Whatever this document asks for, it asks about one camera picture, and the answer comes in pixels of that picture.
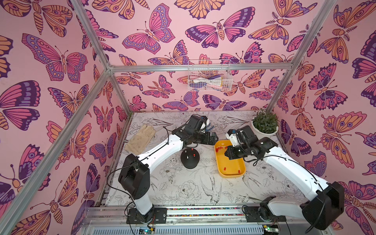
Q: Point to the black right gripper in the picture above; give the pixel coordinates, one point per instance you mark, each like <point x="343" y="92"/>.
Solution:
<point x="232" y="151"/>

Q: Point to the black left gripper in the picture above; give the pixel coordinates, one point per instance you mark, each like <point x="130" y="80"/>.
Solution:
<point x="206" y="141"/>

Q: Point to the black round screw base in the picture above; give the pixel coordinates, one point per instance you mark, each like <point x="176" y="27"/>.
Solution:
<point x="188" y="160"/>

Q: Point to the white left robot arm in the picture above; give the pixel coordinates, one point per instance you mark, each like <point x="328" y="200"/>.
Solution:
<point x="134" y="176"/>

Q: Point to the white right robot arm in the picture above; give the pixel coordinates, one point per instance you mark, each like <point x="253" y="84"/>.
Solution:
<point x="325" y="201"/>

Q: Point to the potted green plant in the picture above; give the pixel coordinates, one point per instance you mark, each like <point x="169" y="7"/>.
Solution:
<point x="265" y="124"/>

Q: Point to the yellow plastic tray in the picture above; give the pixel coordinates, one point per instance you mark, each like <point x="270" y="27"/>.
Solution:
<point x="228" y="168"/>

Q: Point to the cream fabric glove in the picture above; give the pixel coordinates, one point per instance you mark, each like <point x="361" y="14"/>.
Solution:
<point x="140" y="140"/>

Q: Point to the white wire basket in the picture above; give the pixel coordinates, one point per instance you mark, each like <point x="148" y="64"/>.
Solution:
<point x="209" y="77"/>

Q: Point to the aluminium cage frame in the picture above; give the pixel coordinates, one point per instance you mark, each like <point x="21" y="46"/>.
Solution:
<point x="52" y="70"/>

